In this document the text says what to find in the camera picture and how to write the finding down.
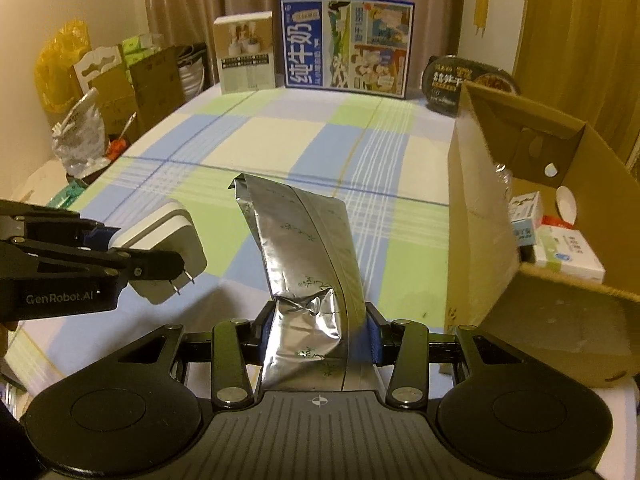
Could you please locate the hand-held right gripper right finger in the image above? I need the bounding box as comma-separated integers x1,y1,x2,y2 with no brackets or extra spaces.
366,302,521,409

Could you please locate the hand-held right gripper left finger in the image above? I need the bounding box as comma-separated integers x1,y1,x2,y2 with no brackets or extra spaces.
117,307,276,409

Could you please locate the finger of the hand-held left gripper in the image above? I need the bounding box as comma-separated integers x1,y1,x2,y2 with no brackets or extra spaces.
0,199,121,253
0,237,187,293

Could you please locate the white power adapter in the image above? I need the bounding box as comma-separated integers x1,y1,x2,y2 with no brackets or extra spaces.
107,199,208,306

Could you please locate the silver foil bag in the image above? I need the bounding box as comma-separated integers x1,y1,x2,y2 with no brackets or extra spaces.
230,172,383,393

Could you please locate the small white box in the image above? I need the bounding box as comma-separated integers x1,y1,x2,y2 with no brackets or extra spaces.
507,192,545,226

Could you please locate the white box green edge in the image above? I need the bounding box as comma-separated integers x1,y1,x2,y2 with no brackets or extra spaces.
532,225,607,284

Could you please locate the checked tablecloth covered desktop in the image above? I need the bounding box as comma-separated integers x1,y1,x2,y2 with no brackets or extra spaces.
10,82,501,396

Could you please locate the teal snack packet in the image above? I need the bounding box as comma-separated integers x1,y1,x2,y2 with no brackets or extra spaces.
47,184,86,209

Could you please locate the clear printed plastic bag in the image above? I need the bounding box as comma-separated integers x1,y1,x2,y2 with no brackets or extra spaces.
51,87,108,178

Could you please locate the thin metal stick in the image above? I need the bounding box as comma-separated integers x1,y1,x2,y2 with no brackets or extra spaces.
117,112,139,141

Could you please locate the small brown cardboard box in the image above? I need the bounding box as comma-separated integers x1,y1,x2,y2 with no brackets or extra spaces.
90,67,138,136

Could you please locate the tall brown cardboard box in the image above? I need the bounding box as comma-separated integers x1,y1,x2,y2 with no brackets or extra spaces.
129,46,186,133

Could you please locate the yellow plastic bag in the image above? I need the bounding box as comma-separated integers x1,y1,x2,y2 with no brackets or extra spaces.
34,20,93,113

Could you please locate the white carved chair back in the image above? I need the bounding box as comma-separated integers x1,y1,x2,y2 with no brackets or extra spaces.
74,46,125,92

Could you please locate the striped shopping bag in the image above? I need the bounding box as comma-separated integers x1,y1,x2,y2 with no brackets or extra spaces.
177,42,208,103

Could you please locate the pile of green tissue packs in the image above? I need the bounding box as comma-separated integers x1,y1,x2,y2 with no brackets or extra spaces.
119,34,166,67

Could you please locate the white product box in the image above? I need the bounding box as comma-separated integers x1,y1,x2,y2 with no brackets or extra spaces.
214,11,277,95

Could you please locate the black instant rice bowl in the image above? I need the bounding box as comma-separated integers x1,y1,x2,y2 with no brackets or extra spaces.
421,55,518,115

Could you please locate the blue milk carton box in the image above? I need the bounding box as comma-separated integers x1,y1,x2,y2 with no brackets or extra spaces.
280,0,416,97

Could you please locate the yellow wall ornament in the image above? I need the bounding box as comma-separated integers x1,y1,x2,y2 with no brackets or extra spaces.
474,0,494,37

